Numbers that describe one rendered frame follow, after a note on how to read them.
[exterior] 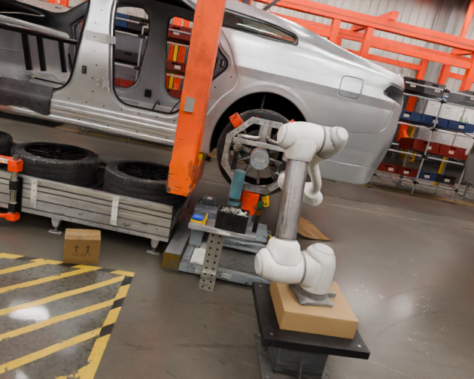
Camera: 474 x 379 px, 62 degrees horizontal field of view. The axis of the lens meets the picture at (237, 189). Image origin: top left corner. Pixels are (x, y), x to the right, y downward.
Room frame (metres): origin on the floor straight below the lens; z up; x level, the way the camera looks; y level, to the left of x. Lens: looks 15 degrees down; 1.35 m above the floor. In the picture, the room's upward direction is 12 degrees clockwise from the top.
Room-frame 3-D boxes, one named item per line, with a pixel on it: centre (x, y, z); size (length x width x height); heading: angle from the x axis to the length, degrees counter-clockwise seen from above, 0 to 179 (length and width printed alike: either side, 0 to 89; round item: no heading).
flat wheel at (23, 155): (3.09, 1.51, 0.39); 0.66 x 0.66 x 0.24
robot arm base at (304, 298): (1.78, -0.49, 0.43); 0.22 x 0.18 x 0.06; 104
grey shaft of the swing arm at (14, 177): (2.63, 1.57, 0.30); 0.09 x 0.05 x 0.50; 90
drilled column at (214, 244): (2.35, 0.07, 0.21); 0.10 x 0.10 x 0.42; 0
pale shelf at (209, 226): (2.35, 0.04, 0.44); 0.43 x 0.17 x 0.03; 90
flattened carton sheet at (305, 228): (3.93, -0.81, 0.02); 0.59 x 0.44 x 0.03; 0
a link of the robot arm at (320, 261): (1.77, -0.46, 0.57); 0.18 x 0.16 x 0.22; 105
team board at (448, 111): (7.97, -3.93, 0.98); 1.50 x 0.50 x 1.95; 97
